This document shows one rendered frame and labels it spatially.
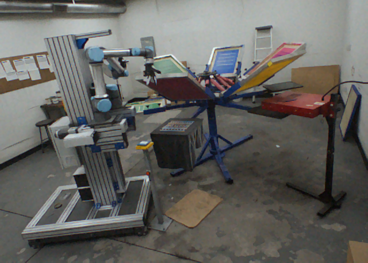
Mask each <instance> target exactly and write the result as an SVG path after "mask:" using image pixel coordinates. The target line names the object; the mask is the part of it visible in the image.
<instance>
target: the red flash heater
mask: <svg viewBox="0 0 368 263"><path fill-rule="evenodd" d="M322 96H323V95H317V94H308V93H301V92H291V91H285V92H283V93H281V94H278V95H276V96H273V97H271V98H268V99H266V100H263V101H261V106H262V109H265V110H271V111H276V112H280V113H286V114H292V115H297V116H302V117H308V118H314V117H316V116H318V115H320V114H321V115H323V117H325V116H327V115H328V113H329V101H330V98H331V96H328V95H326V96H325V97H324V101H321V99H322ZM294 99H296V100H294ZM289 100H293V101H289ZM286 101H289V102H286Z"/></svg>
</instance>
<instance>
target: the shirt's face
mask: <svg viewBox="0 0 368 263"><path fill-rule="evenodd" d="M201 120H202V118H169V119H168V120H167V121H166V122H164V123H163V124H161V125H160V126H159V127H158V128H156V129H155V130H154V131H152V132H151V133H160V134H188V133H190V132H191V131H192V130H193V129H194V128H195V127H196V126H197V125H198V123H199V122H200V121H201ZM171 121H194V122H193V123H192V124H191V125H190V126H189V127H188V128H187V129H186V130H185V131H160V129H162V128H163V127H165V126H166V125H167V124H168V123H169V122H171Z"/></svg>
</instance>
